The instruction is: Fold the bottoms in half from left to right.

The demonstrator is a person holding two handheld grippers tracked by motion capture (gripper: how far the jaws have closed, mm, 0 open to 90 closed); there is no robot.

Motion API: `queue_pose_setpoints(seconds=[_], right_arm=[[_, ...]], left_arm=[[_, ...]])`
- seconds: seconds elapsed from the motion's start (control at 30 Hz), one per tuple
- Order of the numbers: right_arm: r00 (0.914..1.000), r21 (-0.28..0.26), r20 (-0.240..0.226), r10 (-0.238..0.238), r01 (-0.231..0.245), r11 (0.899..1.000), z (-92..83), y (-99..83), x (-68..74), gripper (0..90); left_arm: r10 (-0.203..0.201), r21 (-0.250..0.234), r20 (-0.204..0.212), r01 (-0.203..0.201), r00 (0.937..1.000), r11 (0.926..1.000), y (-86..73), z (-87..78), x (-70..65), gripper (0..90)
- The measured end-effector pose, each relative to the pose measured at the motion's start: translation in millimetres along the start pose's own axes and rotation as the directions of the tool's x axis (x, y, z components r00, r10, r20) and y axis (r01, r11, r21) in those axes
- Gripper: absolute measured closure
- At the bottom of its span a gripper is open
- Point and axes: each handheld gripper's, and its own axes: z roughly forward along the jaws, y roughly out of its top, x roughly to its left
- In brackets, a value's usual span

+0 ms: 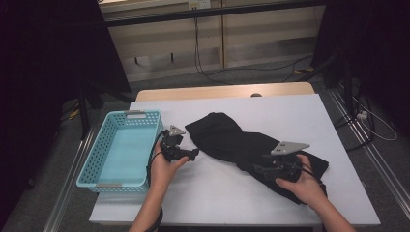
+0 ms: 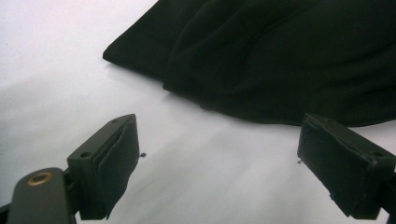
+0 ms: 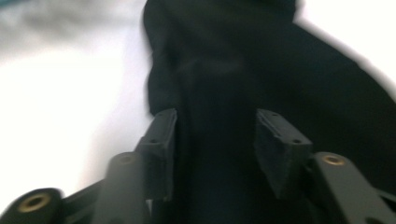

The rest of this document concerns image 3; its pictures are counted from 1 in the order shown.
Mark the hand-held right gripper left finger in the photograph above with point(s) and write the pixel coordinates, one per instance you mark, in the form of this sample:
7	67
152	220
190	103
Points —
158	155

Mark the black pants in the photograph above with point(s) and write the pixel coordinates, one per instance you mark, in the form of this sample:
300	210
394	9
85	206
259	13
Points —
249	68

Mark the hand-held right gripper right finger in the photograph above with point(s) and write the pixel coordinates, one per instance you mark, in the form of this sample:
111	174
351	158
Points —
280	155

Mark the white table sheet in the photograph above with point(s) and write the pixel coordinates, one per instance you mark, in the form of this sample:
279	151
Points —
62	109

